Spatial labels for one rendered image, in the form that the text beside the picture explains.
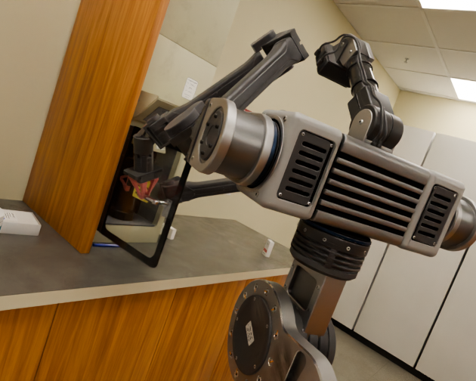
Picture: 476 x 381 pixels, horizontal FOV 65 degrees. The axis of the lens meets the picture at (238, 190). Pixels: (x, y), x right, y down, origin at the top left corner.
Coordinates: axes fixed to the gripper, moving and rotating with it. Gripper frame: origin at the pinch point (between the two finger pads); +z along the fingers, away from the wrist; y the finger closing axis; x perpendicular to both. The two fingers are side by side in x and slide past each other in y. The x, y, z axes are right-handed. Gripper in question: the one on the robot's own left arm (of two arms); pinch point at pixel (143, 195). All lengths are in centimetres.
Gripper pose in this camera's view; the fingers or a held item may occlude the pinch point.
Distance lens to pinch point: 121.2
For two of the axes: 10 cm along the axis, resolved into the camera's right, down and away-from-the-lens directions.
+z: -1.1, 8.9, 4.5
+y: -6.2, 2.9, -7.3
